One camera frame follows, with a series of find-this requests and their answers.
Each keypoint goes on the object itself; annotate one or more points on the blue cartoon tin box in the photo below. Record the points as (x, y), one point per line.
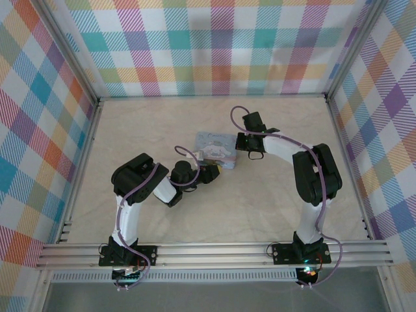
(214, 146)

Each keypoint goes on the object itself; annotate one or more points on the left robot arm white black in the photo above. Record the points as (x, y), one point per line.
(126, 221)

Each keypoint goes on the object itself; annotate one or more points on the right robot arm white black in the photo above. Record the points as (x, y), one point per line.
(308, 221)

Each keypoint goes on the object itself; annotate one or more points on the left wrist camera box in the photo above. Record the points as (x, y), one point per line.
(201, 157)

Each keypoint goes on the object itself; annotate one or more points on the aluminium frame bar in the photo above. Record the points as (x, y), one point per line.
(211, 96)
(89, 136)
(336, 123)

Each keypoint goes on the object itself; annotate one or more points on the aluminium mounting rail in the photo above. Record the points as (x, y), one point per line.
(211, 253)

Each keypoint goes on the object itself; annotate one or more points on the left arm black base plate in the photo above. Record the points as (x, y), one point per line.
(146, 255)

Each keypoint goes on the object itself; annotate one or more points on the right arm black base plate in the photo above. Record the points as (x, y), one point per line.
(282, 253)

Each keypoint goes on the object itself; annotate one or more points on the aluminium frame post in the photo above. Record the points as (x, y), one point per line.
(67, 48)
(354, 48)

